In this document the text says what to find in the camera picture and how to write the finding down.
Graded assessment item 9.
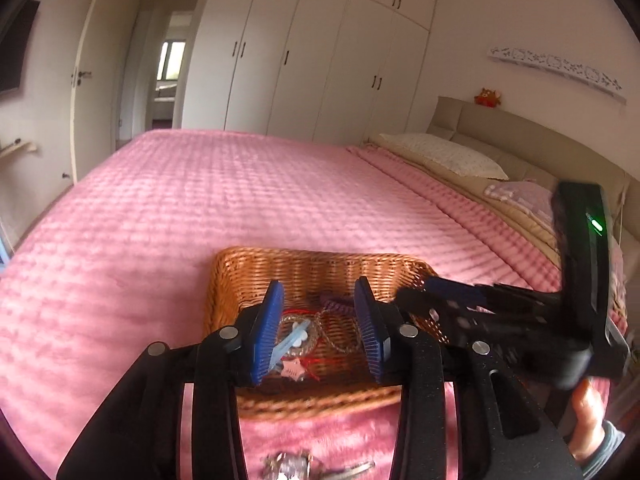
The silver chain bracelet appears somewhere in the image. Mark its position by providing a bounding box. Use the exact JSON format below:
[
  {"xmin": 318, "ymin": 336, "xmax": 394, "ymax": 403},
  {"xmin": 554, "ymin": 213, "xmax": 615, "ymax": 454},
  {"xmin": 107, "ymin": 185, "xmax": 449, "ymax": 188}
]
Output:
[{"xmin": 311, "ymin": 309, "xmax": 367, "ymax": 356}]

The purple spiral hair tie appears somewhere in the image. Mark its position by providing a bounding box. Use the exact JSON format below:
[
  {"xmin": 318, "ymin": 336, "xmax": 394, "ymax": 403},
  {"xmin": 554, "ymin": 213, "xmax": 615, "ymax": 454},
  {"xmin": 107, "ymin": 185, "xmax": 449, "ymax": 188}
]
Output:
[{"xmin": 319, "ymin": 292, "xmax": 357, "ymax": 316}]

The brown wicker basket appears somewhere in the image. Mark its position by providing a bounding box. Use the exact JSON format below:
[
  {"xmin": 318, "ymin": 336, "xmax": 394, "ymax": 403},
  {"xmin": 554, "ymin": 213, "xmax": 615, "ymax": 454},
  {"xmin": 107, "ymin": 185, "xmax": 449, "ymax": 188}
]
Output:
[{"xmin": 204, "ymin": 247, "xmax": 434, "ymax": 422}]

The red string bracelet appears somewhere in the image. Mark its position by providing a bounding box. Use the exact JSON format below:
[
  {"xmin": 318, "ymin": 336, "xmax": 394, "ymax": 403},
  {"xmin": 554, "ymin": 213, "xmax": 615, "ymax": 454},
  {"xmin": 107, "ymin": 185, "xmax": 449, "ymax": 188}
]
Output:
[{"xmin": 278, "ymin": 309, "xmax": 367, "ymax": 384}]

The light blue hair clip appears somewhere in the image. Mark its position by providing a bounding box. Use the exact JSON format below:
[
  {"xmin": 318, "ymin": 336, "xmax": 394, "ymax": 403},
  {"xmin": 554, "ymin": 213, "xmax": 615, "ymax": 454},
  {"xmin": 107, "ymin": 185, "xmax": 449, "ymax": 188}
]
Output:
[{"xmin": 269, "ymin": 318, "xmax": 311, "ymax": 370}]

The silver star hair clip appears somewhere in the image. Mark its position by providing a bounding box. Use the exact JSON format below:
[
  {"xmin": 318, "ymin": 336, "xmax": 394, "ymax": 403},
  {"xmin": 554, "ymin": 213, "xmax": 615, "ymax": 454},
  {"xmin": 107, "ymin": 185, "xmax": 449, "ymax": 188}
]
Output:
[{"xmin": 273, "ymin": 359, "xmax": 307, "ymax": 382}]

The silver duckbill hair clip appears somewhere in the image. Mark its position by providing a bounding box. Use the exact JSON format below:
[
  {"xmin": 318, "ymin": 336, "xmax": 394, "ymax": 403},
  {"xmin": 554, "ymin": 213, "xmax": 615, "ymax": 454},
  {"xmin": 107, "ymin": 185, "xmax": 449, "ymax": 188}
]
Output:
[{"xmin": 262, "ymin": 451, "xmax": 376, "ymax": 480}]

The grey sleeve forearm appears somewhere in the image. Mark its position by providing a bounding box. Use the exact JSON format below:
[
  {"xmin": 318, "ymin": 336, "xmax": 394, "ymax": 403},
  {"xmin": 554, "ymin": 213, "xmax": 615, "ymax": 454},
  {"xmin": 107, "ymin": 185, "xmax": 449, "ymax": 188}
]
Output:
[{"xmin": 580, "ymin": 420, "xmax": 626, "ymax": 480}]

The white bedroom door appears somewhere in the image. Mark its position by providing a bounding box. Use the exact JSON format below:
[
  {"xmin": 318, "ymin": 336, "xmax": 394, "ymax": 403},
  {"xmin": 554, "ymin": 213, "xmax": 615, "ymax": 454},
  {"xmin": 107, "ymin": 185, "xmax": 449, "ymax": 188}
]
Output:
[{"xmin": 70, "ymin": 0, "xmax": 139, "ymax": 183}]

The right hand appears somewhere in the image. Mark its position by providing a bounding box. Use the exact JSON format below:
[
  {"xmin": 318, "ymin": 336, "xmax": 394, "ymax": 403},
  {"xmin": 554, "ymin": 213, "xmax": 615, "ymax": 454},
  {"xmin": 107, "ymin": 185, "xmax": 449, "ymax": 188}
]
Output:
[{"xmin": 568, "ymin": 379, "xmax": 605, "ymax": 464}]

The pink patterned pillow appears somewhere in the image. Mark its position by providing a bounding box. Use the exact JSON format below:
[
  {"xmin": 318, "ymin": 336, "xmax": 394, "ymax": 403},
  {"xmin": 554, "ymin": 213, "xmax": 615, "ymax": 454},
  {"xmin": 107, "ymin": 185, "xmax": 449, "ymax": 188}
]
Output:
[{"xmin": 484, "ymin": 181, "xmax": 553, "ymax": 232}]

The white floral pillow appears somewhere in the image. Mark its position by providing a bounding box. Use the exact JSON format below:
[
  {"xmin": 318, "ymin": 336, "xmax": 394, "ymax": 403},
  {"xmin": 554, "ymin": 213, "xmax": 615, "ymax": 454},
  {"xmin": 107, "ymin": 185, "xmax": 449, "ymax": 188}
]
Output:
[{"xmin": 369, "ymin": 133, "xmax": 509, "ymax": 181}]

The beige bed headboard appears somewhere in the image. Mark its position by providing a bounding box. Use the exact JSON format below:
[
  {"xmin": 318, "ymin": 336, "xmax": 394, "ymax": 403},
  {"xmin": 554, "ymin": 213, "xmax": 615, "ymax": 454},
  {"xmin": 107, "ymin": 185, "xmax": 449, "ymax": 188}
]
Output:
[{"xmin": 427, "ymin": 96, "xmax": 639, "ymax": 237}]

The pink bed blanket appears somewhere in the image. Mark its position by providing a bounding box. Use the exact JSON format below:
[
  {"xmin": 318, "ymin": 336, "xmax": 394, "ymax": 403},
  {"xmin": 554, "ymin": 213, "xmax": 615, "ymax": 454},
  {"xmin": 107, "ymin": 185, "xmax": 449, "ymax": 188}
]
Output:
[{"xmin": 1, "ymin": 130, "xmax": 560, "ymax": 474}]

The red plush toy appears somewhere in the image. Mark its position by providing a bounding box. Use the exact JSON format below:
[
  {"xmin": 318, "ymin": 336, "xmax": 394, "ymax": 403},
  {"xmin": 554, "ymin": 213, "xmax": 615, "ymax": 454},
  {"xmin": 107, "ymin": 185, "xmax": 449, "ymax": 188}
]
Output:
[{"xmin": 474, "ymin": 88, "xmax": 501, "ymax": 108}]

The white wardrobe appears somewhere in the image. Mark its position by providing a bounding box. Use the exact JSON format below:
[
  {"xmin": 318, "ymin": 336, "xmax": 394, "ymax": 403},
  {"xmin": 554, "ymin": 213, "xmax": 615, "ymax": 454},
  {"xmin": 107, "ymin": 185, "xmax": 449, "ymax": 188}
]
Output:
[{"xmin": 180, "ymin": 0, "xmax": 436, "ymax": 144}]

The white decorative wall shelf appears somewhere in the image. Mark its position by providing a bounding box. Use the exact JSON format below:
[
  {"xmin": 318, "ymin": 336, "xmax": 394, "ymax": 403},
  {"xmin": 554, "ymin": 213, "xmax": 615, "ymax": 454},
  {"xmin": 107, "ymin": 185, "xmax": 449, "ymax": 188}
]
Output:
[{"xmin": 487, "ymin": 47, "xmax": 627, "ymax": 104}]

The small wall shelf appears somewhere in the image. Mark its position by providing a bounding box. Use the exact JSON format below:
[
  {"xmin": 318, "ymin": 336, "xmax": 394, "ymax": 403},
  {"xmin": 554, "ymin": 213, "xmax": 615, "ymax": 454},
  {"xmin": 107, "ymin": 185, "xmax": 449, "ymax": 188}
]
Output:
[{"xmin": 0, "ymin": 139, "xmax": 38, "ymax": 159}]

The black wall television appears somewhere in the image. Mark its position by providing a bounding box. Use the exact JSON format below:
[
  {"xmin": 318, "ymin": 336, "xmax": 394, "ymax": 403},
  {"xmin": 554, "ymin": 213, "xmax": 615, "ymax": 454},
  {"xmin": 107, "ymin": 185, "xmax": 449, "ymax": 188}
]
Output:
[{"xmin": 0, "ymin": 0, "xmax": 40, "ymax": 93}]

